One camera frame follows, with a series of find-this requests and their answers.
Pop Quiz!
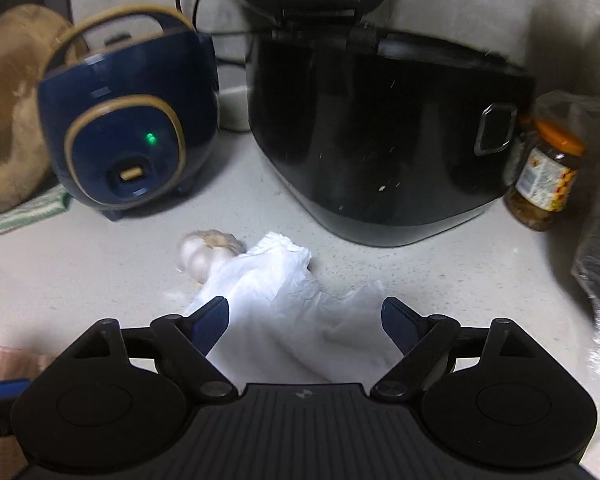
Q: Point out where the glass jar orange lid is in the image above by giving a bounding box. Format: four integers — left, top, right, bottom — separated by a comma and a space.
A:
504, 103, 586, 232

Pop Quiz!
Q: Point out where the white crumpled plastic bag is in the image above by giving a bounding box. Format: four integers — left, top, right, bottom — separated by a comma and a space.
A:
184, 232, 402, 389

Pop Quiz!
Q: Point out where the round wooden chopping board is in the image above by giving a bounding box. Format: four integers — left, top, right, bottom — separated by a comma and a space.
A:
0, 4, 72, 214

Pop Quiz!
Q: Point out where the garlic bulb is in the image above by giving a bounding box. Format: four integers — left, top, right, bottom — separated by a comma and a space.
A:
178, 230, 247, 284

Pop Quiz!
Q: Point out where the navy blue rice cooker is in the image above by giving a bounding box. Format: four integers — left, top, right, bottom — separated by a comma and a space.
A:
38, 4, 220, 221

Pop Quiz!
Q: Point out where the green white striped cloth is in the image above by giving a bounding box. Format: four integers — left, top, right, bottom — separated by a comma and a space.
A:
0, 184, 71, 236

